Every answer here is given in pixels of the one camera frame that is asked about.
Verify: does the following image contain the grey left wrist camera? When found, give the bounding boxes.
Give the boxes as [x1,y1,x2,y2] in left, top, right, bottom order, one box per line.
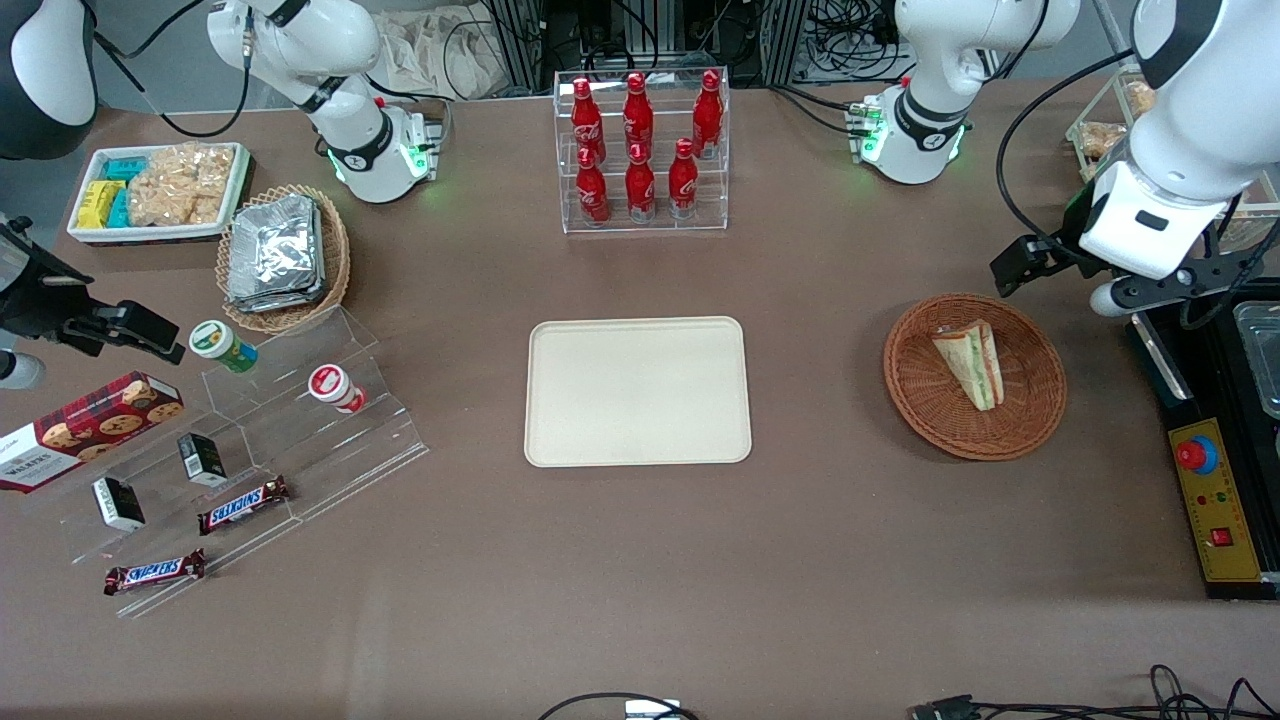
[1089,283,1141,319]

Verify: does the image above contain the white rectangular snack tray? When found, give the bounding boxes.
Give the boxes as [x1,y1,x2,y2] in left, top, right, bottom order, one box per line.
[66,142,252,247]

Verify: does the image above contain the clear acrylic bottle rack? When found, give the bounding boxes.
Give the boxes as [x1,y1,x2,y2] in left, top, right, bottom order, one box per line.
[552,67,732,237]

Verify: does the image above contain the clear acrylic snack case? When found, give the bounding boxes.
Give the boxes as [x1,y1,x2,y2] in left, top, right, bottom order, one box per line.
[1064,64,1280,253]

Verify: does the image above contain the black and yellow control box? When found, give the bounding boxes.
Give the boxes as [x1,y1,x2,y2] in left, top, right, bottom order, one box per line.
[1128,298,1280,602]

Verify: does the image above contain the red cola bottle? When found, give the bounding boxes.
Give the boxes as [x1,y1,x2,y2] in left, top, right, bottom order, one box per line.
[624,142,659,224]
[692,69,725,160]
[622,71,655,157]
[574,146,612,227]
[667,137,700,220]
[570,77,608,163]

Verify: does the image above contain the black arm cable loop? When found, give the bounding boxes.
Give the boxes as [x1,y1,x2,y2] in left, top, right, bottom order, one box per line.
[996,50,1137,251]

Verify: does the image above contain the red tartan cookie box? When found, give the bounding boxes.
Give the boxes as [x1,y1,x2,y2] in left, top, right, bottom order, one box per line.
[0,369,187,494]

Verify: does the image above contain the round brown wicker basket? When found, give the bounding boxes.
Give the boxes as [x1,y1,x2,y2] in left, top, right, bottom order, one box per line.
[882,292,1069,462]

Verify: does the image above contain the clear plastic container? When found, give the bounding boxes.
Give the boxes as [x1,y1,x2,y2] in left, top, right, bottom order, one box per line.
[1231,300,1280,422]

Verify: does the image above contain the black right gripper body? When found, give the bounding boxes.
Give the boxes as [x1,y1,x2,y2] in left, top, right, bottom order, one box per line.
[0,214,123,347]

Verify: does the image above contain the teal snack packet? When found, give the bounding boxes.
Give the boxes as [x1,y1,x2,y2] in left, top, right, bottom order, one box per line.
[100,156,151,230]

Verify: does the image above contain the brown Snickers bar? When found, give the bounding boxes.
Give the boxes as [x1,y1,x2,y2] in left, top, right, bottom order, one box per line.
[196,475,292,537]
[103,547,208,598]

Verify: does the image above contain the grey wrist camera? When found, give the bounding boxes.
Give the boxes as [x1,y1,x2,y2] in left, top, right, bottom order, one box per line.
[0,352,47,392]
[1089,283,1141,319]

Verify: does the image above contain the red lidded cup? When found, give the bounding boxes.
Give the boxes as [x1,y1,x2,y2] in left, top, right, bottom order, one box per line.
[307,363,368,415]

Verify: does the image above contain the oval light wicker basket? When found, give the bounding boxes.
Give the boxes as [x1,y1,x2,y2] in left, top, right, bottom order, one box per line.
[215,184,352,335]

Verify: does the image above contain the small black box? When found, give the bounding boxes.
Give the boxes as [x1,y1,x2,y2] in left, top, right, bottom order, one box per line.
[177,431,229,489]
[91,476,147,533]

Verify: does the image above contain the clear acrylic stepped stand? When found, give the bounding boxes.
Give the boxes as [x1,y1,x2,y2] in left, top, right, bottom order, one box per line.
[58,305,432,619]

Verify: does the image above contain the black cable with plug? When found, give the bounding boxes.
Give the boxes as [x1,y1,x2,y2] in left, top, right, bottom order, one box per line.
[908,664,1280,720]

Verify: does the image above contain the silver foil packs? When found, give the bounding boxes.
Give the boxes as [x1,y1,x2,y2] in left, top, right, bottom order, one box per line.
[226,194,328,314]

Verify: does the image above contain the triangle sandwich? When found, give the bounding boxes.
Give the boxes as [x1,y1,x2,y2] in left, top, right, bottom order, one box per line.
[931,319,1005,413]

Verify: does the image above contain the clear bag of rice crackers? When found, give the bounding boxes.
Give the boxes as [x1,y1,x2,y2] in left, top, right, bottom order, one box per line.
[127,144,237,227]

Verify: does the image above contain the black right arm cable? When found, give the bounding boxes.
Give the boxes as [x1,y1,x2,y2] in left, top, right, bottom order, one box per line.
[92,0,253,140]

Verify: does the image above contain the thin black cable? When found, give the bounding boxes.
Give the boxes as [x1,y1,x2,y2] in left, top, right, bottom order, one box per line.
[538,691,701,720]

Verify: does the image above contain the brown snack bag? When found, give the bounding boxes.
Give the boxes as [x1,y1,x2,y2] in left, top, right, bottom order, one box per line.
[1078,121,1128,161]

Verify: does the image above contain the white crumpled plastic bag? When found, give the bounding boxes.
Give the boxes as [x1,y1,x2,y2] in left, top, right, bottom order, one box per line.
[372,8,503,103]

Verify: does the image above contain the green lidded cup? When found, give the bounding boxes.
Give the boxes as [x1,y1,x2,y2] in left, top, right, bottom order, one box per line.
[189,319,260,375]

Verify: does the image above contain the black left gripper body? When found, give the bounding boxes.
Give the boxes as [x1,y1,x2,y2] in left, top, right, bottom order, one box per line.
[1050,203,1269,313]

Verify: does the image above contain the yellow snack packet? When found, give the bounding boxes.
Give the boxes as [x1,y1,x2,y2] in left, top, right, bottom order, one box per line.
[77,179,123,230]

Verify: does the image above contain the beige plastic tray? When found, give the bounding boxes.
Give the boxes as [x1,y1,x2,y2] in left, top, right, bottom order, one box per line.
[523,316,754,469]

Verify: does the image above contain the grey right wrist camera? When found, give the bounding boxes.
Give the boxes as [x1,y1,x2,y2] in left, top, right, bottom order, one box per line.
[0,352,47,392]

